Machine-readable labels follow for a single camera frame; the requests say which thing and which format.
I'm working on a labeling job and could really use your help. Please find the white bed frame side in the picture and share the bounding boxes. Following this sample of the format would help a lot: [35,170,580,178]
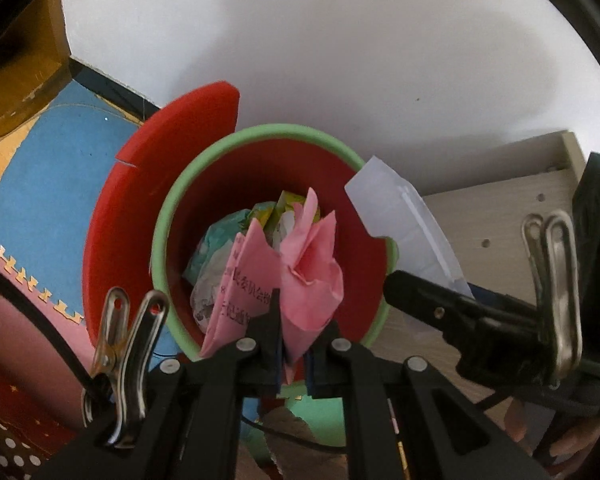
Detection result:
[372,131,585,399]

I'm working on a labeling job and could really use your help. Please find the white plastic bag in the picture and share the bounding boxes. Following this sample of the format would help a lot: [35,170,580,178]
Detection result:
[187,243,230,334]

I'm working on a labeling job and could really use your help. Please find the pink paper receipt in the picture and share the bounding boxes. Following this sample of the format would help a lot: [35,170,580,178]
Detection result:
[199,190,344,367]

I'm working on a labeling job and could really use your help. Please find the colourful foam floor mat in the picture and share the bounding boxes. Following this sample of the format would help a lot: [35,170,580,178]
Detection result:
[0,79,361,480]

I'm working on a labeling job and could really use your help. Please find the teal wet wipes pack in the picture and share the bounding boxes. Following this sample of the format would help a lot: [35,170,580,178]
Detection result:
[183,202,274,285]

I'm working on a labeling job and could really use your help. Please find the wooden desk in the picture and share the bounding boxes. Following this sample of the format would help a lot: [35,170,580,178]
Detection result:
[0,0,70,138]

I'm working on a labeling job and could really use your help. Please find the silver spring clamp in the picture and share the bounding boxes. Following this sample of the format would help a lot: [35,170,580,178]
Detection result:
[82,287,169,448]
[521,210,583,386]

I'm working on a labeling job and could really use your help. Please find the silver spring clamp right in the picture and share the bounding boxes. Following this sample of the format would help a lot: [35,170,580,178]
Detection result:
[521,210,583,386]

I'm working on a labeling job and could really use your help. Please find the red green trash bin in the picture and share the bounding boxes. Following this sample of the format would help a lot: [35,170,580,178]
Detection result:
[151,125,393,361]

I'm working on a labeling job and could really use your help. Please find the silver spring clamp left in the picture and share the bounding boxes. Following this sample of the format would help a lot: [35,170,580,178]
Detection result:
[82,287,169,448]

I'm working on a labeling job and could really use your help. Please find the white green selfie stick box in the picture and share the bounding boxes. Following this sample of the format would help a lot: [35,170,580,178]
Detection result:
[263,191,306,245]

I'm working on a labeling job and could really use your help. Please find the person's right hand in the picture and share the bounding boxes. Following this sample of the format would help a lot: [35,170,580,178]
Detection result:
[504,399,600,479]

